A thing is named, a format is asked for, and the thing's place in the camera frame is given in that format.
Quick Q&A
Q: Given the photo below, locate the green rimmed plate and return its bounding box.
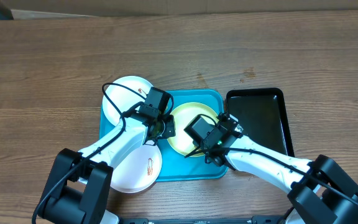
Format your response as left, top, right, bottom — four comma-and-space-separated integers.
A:
168, 102, 218, 156

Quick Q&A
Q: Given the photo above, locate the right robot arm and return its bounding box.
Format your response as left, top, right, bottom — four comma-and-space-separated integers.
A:
193, 114, 358, 223

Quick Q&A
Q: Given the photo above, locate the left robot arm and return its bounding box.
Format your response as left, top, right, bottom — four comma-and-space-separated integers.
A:
32, 113, 175, 223

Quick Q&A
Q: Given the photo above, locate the black water tray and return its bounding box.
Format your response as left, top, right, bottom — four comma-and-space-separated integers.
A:
226, 88, 295, 157

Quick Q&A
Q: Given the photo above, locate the teal plastic tray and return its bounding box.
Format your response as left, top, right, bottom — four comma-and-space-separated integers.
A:
99, 89, 230, 182

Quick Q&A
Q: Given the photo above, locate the white plate top left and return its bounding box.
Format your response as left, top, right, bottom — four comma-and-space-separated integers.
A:
102, 76, 153, 125

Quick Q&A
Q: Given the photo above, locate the white plate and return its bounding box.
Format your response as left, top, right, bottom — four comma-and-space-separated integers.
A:
102, 76, 153, 125
111, 141, 162, 194

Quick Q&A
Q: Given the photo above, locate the white plate bottom left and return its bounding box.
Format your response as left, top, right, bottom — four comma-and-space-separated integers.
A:
111, 141, 162, 194

